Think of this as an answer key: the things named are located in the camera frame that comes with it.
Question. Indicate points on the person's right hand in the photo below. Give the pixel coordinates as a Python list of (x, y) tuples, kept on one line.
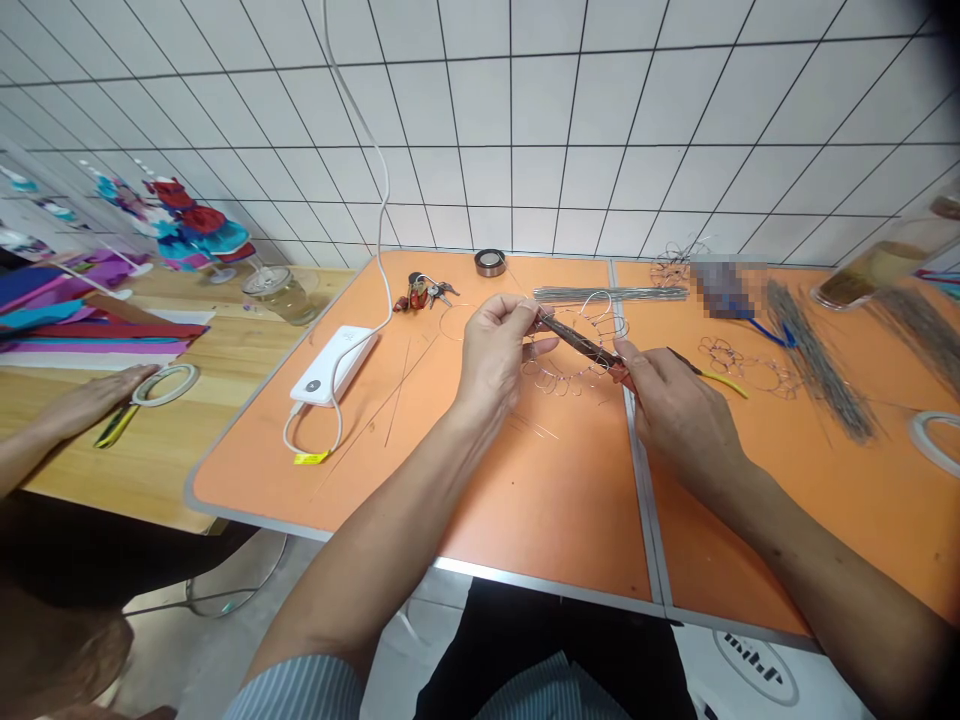
[(682, 420)]

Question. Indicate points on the person's left hand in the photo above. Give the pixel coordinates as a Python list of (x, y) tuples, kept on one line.
[(487, 360)]

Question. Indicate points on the bunch of keys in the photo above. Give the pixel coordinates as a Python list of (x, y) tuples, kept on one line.
[(420, 292)]

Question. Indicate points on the black silver tape roll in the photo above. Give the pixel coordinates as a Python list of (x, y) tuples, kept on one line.
[(489, 262)]

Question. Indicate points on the white power bank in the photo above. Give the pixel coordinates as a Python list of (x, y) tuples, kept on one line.
[(334, 367)]

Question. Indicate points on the glass jar with water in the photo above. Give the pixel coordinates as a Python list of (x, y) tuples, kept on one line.
[(289, 300)]

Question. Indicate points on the clear bottle brown liquid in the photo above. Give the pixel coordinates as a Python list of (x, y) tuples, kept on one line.
[(870, 270)]

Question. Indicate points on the white bag black print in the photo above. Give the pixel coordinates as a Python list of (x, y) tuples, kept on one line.
[(750, 675)]

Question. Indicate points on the thin white tape roll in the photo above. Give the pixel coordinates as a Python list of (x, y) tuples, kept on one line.
[(187, 373)]

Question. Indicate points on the red blue paper dress dolls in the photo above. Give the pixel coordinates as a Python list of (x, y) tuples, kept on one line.
[(199, 225)]

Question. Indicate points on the yellow black tool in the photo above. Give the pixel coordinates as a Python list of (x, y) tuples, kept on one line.
[(112, 427)]

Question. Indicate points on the pile of coloured paper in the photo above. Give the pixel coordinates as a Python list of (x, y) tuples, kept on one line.
[(90, 322)]

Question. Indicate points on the white rack with paper dolls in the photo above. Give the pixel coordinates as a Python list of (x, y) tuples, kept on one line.
[(45, 210)]

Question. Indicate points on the metal stool frame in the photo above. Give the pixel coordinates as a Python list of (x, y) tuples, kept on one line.
[(225, 596)]

